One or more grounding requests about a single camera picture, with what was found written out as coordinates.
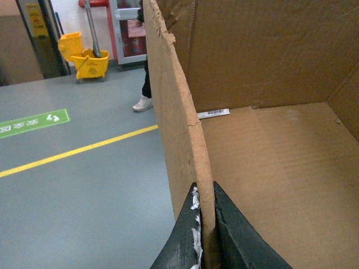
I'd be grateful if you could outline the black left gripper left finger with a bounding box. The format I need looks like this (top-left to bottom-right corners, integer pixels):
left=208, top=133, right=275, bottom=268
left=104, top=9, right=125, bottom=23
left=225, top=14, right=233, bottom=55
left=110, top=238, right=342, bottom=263
left=151, top=183, right=202, bottom=268

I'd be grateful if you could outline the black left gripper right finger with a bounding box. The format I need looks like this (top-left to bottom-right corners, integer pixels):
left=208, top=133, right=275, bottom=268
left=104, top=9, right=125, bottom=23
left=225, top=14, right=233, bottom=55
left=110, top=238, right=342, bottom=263
left=214, top=182, right=292, bottom=268

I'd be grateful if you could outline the brown cardboard box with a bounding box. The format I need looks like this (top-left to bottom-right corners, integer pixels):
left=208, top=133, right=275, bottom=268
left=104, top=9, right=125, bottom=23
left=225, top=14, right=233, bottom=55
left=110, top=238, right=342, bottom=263
left=144, top=1, right=358, bottom=268

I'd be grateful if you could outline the white barcode label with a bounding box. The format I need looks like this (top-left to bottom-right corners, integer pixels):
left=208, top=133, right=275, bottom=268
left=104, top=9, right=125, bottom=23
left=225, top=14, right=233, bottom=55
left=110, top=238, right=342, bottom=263
left=197, top=109, right=230, bottom=119

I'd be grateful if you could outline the white sneaker of person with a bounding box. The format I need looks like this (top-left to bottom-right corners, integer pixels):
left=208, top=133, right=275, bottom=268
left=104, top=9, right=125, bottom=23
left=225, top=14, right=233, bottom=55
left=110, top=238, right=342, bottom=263
left=132, top=95, right=153, bottom=112

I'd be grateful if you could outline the yellow mop bucket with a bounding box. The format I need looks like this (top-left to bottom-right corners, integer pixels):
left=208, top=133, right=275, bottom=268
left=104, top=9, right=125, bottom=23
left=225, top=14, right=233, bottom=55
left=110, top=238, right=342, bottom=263
left=58, top=32, right=109, bottom=83

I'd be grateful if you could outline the green floor sign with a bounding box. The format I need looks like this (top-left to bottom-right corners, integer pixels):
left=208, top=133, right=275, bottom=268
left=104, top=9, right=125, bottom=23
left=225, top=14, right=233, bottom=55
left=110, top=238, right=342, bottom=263
left=1, top=109, right=71, bottom=138

